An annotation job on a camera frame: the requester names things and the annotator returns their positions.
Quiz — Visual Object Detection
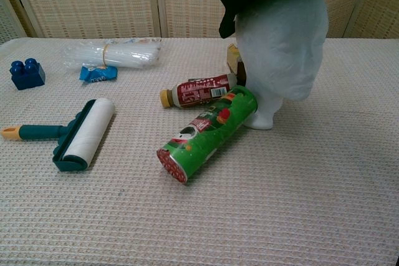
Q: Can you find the green Pringles can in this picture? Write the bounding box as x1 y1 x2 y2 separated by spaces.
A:
156 85 259 184

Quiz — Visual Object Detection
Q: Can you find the blue toy building block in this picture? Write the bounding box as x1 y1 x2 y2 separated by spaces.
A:
9 57 46 91

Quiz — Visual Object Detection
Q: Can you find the white foam mannequin head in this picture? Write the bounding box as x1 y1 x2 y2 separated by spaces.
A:
234 0 329 130

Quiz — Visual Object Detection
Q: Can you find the woven folding screen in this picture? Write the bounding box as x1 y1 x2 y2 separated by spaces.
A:
0 0 399 45

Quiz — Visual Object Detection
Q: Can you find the beige woven tablecloth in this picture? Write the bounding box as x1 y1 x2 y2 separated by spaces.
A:
0 37 399 266

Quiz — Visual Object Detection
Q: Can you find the blue snack wrapper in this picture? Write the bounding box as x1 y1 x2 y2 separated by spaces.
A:
79 65 118 84

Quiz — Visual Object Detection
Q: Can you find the teal lint roller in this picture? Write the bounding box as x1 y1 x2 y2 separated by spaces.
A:
0 97 115 173

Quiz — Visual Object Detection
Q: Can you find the bundle of clear plastic straws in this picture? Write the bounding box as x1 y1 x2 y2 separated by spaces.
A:
60 38 162 70

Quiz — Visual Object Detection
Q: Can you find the brown drink bottle red label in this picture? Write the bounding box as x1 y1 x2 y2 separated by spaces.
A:
160 72 238 110

